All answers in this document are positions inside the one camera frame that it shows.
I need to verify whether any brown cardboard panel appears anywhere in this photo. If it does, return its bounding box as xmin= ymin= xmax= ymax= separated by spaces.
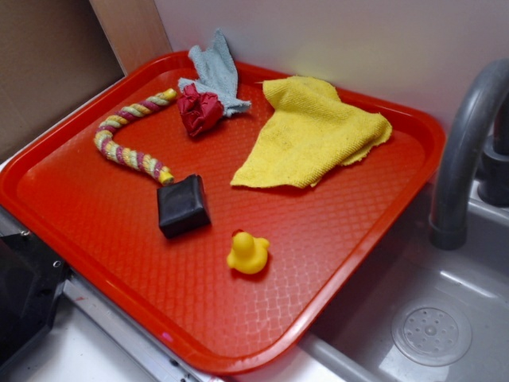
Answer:
xmin=0 ymin=0 xmax=173 ymax=164

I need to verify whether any grey curved faucet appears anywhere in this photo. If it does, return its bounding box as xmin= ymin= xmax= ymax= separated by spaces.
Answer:
xmin=429 ymin=58 xmax=508 ymax=250

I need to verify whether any crumpled red cloth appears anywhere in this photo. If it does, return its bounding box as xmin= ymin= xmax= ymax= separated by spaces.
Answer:
xmin=177 ymin=84 xmax=223 ymax=137

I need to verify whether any light blue towel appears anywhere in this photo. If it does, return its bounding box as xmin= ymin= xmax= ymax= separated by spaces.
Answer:
xmin=178 ymin=29 xmax=251 ymax=118

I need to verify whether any multicolour twisted rope toy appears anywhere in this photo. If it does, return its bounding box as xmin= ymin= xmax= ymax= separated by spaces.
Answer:
xmin=93 ymin=88 xmax=178 ymax=187

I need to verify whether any black rectangular block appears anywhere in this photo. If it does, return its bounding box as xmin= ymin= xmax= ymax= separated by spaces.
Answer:
xmin=157 ymin=174 xmax=211 ymax=239

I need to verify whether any red plastic tray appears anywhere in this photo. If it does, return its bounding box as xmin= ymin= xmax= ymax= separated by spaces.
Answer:
xmin=1 ymin=52 xmax=445 ymax=376

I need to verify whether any grey plastic sink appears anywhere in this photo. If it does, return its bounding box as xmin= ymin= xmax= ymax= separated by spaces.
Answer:
xmin=297 ymin=174 xmax=509 ymax=382

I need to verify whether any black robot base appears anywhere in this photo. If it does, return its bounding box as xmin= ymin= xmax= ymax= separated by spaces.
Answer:
xmin=1 ymin=233 xmax=68 ymax=371

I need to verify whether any yellow towel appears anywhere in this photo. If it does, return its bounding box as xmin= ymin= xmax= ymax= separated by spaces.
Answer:
xmin=231 ymin=76 xmax=392 ymax=189

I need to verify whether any yellow rubber duck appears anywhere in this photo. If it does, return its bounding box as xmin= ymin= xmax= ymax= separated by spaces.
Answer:
xmin=227 ymin=231 xmax=270 ymax=275

